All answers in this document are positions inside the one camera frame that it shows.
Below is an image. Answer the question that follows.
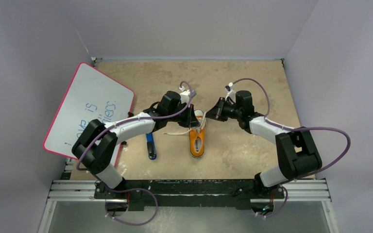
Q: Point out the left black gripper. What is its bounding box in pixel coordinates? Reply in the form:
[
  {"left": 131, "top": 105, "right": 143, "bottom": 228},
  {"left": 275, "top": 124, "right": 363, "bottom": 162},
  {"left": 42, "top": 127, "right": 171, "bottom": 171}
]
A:
[{"left": 167, "top": 103, "right": 200, "bottom": 128}]

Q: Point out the white shoelace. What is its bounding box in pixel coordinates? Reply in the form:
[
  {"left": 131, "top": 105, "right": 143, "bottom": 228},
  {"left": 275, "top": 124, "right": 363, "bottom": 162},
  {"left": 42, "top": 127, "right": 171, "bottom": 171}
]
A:
[{"left": 164, "top": 109, "right": 207, "bottom": 136}]

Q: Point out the orange canvas sneaker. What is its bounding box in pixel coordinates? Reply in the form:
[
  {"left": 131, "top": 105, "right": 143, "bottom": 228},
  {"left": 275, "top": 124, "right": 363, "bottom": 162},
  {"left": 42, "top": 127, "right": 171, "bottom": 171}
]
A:
[{"left": 189, "top": 109, "right": 206, "bottom": 158}]

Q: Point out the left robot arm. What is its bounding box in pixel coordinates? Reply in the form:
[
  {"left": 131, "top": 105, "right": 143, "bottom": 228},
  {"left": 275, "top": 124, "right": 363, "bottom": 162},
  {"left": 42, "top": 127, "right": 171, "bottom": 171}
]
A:
[{"left": 71, "top": 90, "right": 200, "bottom": 199}]

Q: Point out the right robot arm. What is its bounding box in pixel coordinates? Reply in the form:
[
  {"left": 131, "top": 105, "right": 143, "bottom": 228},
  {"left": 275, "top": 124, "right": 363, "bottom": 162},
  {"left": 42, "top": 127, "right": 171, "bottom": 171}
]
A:
[{"left": 206, "top": 90, "right": 322, "bottom": 198}]

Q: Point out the blue black stapler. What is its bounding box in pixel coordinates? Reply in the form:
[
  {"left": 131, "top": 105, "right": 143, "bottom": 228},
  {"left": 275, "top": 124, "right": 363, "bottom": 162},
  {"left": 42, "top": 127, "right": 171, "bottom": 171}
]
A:
[{"left": 146, "top": 133, "right": 157, "bottom": 160}]

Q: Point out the pink framed whiteboard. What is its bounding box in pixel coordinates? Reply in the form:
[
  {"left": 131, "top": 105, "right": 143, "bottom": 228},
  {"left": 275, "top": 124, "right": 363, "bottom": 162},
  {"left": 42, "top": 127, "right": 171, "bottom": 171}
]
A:
[{"left": 43, "top": 63, "right": 135, "bottom": 159}]

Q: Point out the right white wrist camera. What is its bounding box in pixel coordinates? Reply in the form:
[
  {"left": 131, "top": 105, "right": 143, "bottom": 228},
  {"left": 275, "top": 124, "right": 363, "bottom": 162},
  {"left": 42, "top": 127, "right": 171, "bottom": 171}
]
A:
[{"left": 224, "top": 83, "right": 236, "bottom": 102}]

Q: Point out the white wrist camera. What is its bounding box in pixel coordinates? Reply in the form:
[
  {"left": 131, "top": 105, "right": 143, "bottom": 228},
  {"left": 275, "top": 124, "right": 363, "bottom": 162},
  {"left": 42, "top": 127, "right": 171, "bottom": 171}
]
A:
[
  {"left": 179, "top": 86, "right": 197, "bottom": 104},
  {"left": 224, "top": 83, "right": 236, "bottom": 102}
]

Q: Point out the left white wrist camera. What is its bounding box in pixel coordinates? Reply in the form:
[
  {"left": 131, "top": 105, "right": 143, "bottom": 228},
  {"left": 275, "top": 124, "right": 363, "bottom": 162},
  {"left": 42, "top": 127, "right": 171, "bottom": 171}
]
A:
[{"left": 179, "top": 86, "right": 197, "bottom": 104}]

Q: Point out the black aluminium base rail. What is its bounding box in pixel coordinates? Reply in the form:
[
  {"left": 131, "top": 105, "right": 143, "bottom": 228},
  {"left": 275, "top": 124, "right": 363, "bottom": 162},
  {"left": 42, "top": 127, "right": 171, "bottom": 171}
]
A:
[{"left": 46, "top": 178, "right": 332, "bottom": 213}]

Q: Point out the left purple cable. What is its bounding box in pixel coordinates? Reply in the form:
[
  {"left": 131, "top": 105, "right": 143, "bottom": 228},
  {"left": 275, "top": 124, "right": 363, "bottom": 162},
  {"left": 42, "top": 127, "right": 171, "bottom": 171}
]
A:
[{"left": 75, "top": 80, "right": 195, "bottom": 227}]

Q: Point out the purple cable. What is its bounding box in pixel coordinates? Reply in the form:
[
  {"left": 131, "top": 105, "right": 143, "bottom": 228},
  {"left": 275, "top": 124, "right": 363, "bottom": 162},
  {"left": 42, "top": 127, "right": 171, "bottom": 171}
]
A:
[
  {"left": 231, "top": 78, "right": 352, "bottom": 219},
  {"left": 75, "top": 80, "right": 195, "bottom": 227}
]

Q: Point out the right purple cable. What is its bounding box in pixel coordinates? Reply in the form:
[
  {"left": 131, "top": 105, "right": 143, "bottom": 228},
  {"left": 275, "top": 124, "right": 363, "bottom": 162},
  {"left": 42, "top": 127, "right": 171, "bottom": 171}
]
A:
[{"left": 231, "top": 78, "right": 352, "bottom": 219}]

